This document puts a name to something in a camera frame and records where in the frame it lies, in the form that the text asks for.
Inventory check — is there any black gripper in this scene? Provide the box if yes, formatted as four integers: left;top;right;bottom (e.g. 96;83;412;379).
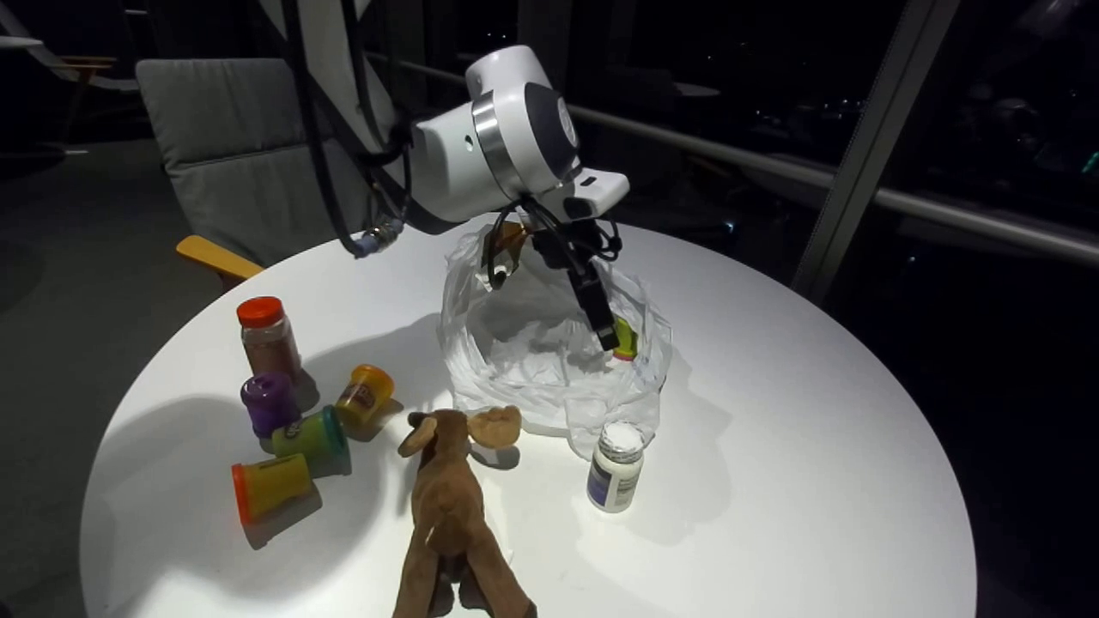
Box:
528;213;624;353

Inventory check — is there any white bottle blue label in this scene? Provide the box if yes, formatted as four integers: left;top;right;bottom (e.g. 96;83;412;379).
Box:
583;417;650;518

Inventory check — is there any yellow tub orange lid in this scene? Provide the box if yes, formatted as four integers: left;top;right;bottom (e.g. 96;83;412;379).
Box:
332;361;404;446

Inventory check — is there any brown plush moose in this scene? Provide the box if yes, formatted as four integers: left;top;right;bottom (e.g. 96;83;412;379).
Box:
387;403;541;618

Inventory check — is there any teal lid dough tub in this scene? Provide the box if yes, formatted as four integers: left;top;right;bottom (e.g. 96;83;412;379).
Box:
267;406;353;480

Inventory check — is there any spice jar red lid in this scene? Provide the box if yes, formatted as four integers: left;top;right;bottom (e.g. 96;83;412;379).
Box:
232;292;324;414

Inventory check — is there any yellow tub red-orange lid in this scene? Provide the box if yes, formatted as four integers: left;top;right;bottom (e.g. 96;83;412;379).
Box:
229;449;325;553

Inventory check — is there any clear plastic bag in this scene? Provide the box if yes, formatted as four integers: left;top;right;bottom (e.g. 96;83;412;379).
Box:
436;221;672;446

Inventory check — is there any metal window railing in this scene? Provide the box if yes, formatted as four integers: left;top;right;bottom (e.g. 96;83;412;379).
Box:
373;47;1099;268

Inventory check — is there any yellow wooden plank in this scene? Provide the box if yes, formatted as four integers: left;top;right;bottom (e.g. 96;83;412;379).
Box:
171;230;267;285

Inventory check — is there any grey fabric chair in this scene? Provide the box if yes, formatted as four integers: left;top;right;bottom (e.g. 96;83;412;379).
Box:
134;55;387;257

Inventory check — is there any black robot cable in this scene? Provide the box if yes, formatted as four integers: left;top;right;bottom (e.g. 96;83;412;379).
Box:
283;0;417;263

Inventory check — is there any grey window post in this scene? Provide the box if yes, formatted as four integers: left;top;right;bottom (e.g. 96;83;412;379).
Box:
791;0;965;304

